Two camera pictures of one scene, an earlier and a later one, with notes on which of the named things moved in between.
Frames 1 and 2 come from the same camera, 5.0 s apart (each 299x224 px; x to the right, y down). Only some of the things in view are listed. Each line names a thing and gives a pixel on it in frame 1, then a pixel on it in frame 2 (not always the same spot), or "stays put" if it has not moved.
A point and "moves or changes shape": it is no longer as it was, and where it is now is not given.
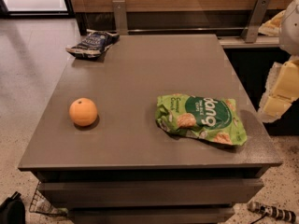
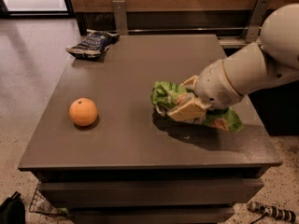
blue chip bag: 92,44 stays put
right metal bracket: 259,9 stays put
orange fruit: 83,111 stays put
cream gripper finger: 272,108 -> 190,109
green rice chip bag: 216,119 moves or changes shape
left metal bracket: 120,17 stays put
